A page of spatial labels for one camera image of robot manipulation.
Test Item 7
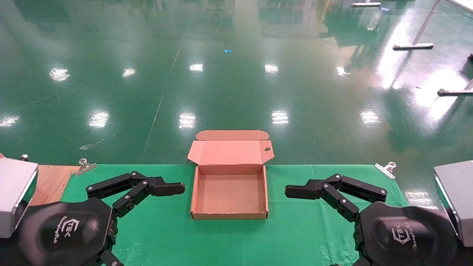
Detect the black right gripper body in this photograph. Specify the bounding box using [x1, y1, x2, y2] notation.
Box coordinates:
[355, 202, 462, 266]

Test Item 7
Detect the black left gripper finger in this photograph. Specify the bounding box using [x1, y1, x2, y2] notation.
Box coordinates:
[86, 171, 185, 219]
[97, 250, 125, 266]

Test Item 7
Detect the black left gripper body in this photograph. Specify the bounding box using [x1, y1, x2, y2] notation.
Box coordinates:
[15, 198, 118, 266]

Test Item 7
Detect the open brown cardboard box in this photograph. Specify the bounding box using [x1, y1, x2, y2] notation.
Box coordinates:
[187, 130, 275, 220]

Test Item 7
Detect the green table cloth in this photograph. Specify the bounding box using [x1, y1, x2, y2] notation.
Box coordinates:
[60, 164, 410, 266]

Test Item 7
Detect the silver binder clip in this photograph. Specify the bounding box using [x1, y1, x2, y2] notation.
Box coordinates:
[75, 158, 97, 176]
[375, 161, 397, 180]

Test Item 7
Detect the dark caster wheel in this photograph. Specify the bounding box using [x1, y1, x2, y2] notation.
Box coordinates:
[460, 53, 473, 73]

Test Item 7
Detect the white table top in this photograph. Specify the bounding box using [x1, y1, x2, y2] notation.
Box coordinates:
[449, 0, 473, 12]

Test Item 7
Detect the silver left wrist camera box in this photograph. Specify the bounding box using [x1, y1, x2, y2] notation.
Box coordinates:
[0, 158, 39, 239]

